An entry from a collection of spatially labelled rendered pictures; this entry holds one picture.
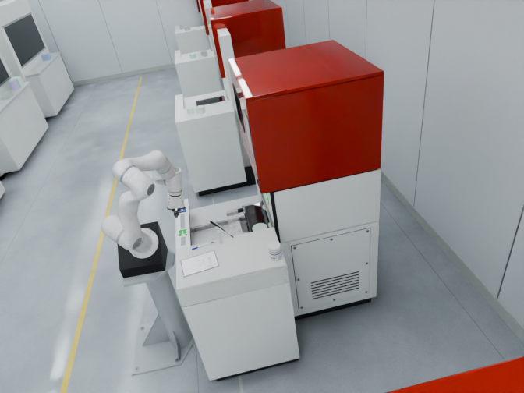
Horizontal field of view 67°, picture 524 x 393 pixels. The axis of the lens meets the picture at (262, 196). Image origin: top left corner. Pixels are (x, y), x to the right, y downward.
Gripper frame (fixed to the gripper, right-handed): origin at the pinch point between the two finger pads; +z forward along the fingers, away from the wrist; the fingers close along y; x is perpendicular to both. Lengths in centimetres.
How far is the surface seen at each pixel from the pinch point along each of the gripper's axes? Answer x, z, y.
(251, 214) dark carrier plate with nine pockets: -11, 11, -50
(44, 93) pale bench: -575, 112, 240
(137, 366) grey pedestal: 21, 118, 32
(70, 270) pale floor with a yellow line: -109, 137, 107
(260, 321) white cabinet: 50, 48, -48
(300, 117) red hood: 16, -70, -68
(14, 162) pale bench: -355, 141, 232
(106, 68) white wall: -797, 120, 162
